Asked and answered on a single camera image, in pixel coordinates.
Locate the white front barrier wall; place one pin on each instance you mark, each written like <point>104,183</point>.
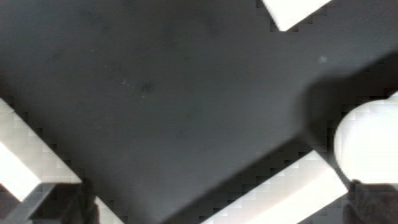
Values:
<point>288,197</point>

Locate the white left barrier wall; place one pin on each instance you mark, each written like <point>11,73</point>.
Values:
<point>31,165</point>

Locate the white marker sheet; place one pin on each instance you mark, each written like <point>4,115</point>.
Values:
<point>290,11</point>

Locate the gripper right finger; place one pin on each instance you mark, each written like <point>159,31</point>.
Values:
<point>372,207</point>

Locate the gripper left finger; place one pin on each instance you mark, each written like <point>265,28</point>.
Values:
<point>59,204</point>

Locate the white barrier wall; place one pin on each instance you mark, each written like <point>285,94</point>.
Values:
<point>31,165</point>
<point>288,197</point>

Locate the white lamp bulb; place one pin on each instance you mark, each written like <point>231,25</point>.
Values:
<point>367,142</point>

